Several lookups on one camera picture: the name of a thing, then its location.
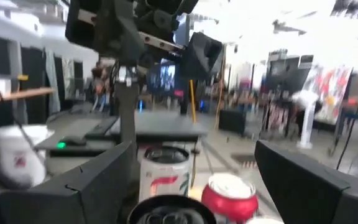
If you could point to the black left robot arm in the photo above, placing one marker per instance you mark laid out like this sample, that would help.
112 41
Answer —
126 118

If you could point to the black computer mouse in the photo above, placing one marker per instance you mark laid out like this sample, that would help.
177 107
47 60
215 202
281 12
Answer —
75 140

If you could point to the black floor box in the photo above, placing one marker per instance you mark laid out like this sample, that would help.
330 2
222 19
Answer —
232 122

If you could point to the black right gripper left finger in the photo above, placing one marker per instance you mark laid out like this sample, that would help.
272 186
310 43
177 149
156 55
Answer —
73 196

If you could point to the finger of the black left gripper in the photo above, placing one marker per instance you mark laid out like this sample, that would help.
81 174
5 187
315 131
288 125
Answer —
81 25
200 56

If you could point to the red cola can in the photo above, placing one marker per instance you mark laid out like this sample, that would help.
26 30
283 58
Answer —
228 205

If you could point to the yellow pole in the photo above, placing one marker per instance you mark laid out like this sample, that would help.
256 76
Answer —
192 99

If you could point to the black keyboard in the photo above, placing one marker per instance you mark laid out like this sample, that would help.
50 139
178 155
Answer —
101 127

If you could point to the white post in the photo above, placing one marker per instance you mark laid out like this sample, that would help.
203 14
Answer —
308 124

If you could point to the person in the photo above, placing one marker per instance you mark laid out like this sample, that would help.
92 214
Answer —
99 87

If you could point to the white black-topped energy drink can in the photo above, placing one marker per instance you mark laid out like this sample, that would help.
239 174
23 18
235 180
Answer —
169 214
163 180

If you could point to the black monitor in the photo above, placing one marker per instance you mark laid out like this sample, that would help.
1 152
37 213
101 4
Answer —
286 74

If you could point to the wooden board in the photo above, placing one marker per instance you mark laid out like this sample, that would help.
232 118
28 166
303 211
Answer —
17 95

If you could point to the white plastic jug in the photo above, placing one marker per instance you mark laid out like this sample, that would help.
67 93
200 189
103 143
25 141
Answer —
17 161

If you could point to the floral cloth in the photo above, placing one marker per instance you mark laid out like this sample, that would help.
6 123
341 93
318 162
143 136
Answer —
331 90

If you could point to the black desk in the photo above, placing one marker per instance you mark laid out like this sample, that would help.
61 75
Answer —
166 127

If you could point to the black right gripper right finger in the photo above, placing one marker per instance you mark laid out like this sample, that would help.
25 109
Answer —
315 193

